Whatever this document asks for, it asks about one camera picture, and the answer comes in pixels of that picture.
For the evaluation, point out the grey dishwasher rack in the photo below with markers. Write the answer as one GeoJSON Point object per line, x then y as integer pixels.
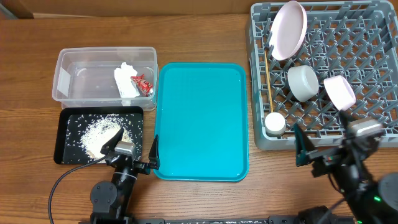
{"type": "Point", "coordinates": [354, 39]}

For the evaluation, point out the wooden chopstick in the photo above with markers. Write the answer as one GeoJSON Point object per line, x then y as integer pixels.
{"type": "Point", "coordinates": [268, 82]}

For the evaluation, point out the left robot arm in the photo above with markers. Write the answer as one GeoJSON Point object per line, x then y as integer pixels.
{"type": "Point", "coordinates": [110, 199]}

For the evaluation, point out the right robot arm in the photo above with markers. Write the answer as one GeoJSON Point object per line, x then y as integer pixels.
{"type": "Point", "coordinates": [370, 201]}

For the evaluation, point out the clear plastic bin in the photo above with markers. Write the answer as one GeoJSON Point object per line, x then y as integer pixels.
{"type": "Point", "coordinates": [84, 77]}

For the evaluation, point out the teal plastic serving tray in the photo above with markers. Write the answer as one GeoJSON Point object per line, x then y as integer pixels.
{"type": "Point", "coordinates": [202, 122]}

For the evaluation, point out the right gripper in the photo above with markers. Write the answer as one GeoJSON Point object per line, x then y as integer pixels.
{"type": "Point", "coordinates": [323, 157]}

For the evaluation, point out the large pink plate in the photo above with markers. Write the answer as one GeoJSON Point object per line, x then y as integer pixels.
{"type": "Point", "coordinates": [288, 30]}

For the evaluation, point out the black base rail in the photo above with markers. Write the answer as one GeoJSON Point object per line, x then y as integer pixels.
{"type": "Point", "coordinates": [269, 220]}

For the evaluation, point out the black tray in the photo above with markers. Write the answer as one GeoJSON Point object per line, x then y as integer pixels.
{"type": "Point", "coordinates": [59, 156]}

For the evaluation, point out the rice leftovers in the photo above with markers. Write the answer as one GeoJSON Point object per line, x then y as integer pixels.
{"type": "Point", "coordinates": [87, 133]}

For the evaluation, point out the red snack wrapper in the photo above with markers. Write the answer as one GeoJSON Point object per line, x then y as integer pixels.
{"type": "Point", "coordinates": [145, 87]}

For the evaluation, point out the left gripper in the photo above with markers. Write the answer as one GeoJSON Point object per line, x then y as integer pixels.
{"type": "Point", "coordinates": [153, 157]}

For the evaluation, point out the grey bowl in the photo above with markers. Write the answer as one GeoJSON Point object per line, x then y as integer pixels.
{"type": "Point", "coordinates": [303, 82]}

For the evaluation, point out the white cup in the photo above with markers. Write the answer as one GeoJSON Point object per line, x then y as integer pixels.
{"type": "Point", "coordinates": [275, 124]}

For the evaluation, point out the white tissue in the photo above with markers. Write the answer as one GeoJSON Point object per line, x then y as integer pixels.
{"type": "Point", "coordinates": [122, 76]}

